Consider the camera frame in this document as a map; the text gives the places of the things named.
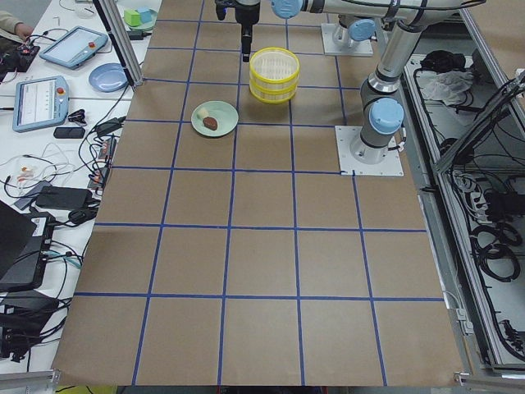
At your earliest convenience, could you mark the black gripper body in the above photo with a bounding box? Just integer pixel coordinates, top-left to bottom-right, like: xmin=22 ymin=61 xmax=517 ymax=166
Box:
xmin=215 ymin=0 xmax=260 ymax=25

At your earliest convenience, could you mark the yellow steamer layer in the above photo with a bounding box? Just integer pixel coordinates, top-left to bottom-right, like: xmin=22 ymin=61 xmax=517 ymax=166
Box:
xmin=249 ymin=77 xmax=298 ymax=104
xmin=249 ymin=47 xmax=300 ymax=84

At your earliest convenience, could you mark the white steamed bun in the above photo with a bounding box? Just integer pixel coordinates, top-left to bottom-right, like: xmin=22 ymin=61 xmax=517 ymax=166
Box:
xmin=196 ymin=108 xmax=211 ymax=121

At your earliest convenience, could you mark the light green plate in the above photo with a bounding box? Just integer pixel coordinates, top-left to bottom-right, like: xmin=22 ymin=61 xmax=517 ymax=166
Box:
xmin=191 ymin=101 xmax=239 ymax=138

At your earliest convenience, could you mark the brown steamed bun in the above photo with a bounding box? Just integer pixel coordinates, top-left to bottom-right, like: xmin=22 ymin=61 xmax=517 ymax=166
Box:
xmin=203 ymin=117 xmax=218 ymax=131

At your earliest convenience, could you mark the blue foam block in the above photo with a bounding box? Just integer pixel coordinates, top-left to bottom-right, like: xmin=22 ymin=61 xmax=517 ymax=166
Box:
xmin=135 ymin=7 xmax=153 ymax=24

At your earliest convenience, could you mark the green bowl with blocks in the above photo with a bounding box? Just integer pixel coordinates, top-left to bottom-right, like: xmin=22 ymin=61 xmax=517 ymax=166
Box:
xmin=123 ymin=7 xmax=158 ymax=31

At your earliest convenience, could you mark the green foam block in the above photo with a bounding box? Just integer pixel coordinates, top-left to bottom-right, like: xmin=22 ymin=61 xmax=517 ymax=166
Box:
xmin=123 ymin=9 xmax=142 ymax=27

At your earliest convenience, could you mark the blue plate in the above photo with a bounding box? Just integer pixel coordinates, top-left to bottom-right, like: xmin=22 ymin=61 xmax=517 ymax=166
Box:
xmin=89 ymin=62 xmax=128 ymax=93

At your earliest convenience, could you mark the small black power brick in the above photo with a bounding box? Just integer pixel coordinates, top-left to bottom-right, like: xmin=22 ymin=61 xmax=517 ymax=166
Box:
xmin=94 ymin=117 xmax=126 ymax=137

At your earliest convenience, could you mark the far teach pendant tablet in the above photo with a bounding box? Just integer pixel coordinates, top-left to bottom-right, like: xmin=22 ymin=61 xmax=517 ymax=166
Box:
xmin=39 ymin=26 xmax=108 ymax=69

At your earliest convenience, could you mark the teach pendant tablet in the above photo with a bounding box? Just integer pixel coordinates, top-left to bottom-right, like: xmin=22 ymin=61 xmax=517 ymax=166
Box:
xmin=39 ymin=26 xmax=108 ymax=69
xmin=12 ymin=76 xmax=69 ymax=133

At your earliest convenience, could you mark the white crumpled cloth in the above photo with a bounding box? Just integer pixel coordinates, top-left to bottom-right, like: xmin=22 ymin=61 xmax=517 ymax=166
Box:
xmin=422 ymin=71 xmax=474 ymax=106

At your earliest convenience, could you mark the near teach pendant tablet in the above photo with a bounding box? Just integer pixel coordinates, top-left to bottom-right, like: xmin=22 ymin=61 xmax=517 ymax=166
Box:
xmin=12 ymin=76 xmax=69 ymax=133

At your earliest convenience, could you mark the black power adapter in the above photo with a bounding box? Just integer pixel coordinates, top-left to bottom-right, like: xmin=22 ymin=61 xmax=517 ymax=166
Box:
xmin=35 ymin=186 xmax=92 ymax=210

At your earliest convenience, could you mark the black laptop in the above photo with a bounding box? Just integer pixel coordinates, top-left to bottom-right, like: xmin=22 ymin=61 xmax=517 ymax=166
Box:
xmin=1 ymin=202 xmax=55 ymax=292

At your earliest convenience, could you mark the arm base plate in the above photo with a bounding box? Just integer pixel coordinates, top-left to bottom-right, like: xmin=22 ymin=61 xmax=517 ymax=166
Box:
xmin=335 ymin=126 xmax=404 ymax=177
xmin=321 ymin=23 xmax=373 ymax=57

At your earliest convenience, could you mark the aluminium frame post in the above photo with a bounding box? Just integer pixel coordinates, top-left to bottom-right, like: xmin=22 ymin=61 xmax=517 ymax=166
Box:
xmin=93 ymin=0 xmax=144 ymax=89

